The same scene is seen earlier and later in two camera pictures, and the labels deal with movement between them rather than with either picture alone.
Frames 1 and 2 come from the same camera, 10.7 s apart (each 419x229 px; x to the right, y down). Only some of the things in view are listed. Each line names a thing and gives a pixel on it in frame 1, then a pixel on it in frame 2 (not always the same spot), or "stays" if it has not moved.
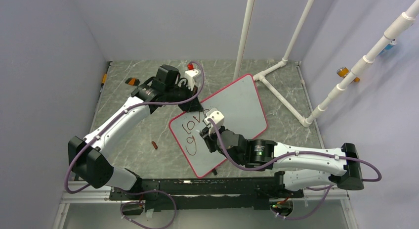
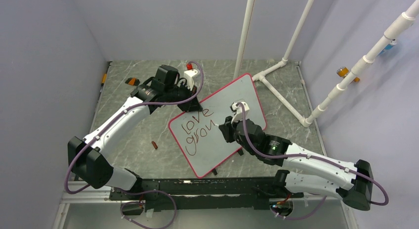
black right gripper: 208,138 -> 227,127
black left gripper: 192,105 stays
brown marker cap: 154,145 stays
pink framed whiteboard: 241,108 stays
